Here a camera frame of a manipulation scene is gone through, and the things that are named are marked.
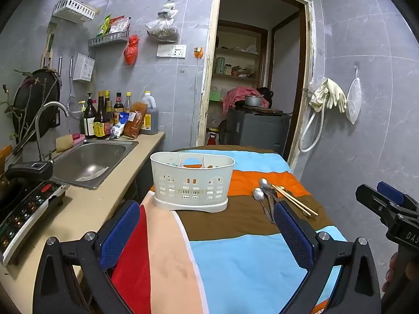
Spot hanging wire strainer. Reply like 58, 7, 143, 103
67, 57, 83, 120

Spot person's right hand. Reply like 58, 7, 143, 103
384, 252, 399, 290

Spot white wall socket panel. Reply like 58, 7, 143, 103
156, 44, 187, 59

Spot wooden door frame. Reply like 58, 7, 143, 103
191, 0, 317, 172

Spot small white hanging box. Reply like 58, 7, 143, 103
73, 53, 96, 82

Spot hanging black wok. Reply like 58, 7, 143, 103
11, 69, 62, 143

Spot black handled pan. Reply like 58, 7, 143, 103
0, 161, 54, 203

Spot beige kitchen counter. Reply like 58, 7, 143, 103
0, 131, 166, 305

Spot white mesh bag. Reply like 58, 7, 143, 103
346, 66, 362, 125

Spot red plastic bag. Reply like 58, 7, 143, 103
123, 34, 141, 66

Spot yellow sponge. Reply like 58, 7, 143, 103
56, 135, 74, 153

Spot wooden chopstick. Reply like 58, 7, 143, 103
272, 185, 319, 216
274, 188, 312, 218

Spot stainless steel sink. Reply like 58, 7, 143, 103
51, 139, 140, 190

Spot white hose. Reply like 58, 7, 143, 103
299, 103, 327, 154

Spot grey appliance cabinet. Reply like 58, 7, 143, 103
226, 106, 292, 156

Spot striped multicolour cloth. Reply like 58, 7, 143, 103
111, 145, 348, 314

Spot dry bare branch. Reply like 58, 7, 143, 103
0, 69, 57, 158

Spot hanging wooden spatula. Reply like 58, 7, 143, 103
41, 23, 56, 69

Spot red white seasoning packets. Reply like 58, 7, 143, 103
108, 16, 131, 35

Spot white slotted wall basket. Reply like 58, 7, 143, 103
52, 0, 97, 24

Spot cream rubber gloves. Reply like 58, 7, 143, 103
309, 78, 348, 113

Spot silver induction cooker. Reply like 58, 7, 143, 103
0, 178, 70, 267

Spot orange brown spice bag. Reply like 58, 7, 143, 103
123, 102, 148, 138

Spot red label sauce bottle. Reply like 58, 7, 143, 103
113, 92, 124, 119

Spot wooden cutting board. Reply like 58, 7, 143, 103
242, 105, 284, 115

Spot silver metal spoon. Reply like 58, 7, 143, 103
259, 178, 279, 205
253, 187, 275, 225

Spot pink cloth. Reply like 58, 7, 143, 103
223, 87, 271, 112

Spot blue white packet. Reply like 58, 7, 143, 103
109, 111, 130, 138

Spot large dark vinegar jug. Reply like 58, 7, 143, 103
141, 91, 159, 135

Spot yellow capped sauce bottle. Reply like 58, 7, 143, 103
104, 90, 113, 128

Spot grey wall shelf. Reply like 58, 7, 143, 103
88, 31, 130, 48

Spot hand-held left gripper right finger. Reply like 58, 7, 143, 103
274, 201, 382, 314

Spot clear bag of dried goods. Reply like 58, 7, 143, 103
146, 0, 180, 43

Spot red white plastic bottle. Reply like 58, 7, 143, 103
206, 127, 220, 146

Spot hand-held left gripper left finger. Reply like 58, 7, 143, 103
33, 200, 141, 314

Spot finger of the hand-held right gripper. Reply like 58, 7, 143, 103
356, 184, 419, 225
376, 181, 405, 205

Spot white power cable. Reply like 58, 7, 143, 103
192, 55, 201, 148

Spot wooden shelf unit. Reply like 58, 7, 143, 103
209, 20, 269, 131

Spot white plastic utensil basket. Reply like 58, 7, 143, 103
150, 151, 236, 212

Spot curved steel faucet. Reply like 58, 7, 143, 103
34, 102, 70, 161

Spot yellow green snack packet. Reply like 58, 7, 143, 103
96, 15, 112, 37

